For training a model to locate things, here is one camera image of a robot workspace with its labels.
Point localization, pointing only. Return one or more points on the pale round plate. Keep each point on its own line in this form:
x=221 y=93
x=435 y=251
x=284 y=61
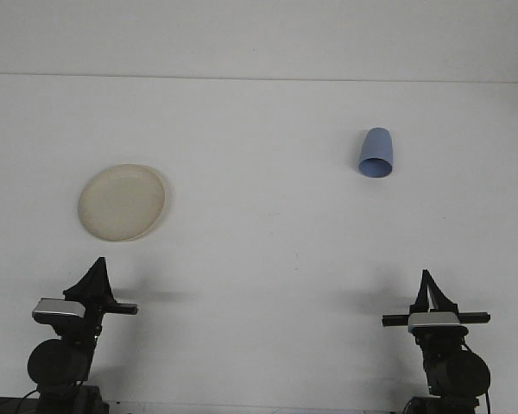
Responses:
x=121 y=202

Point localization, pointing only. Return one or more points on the pale blue cup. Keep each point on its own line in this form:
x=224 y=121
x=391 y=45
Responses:
x=375 y=148

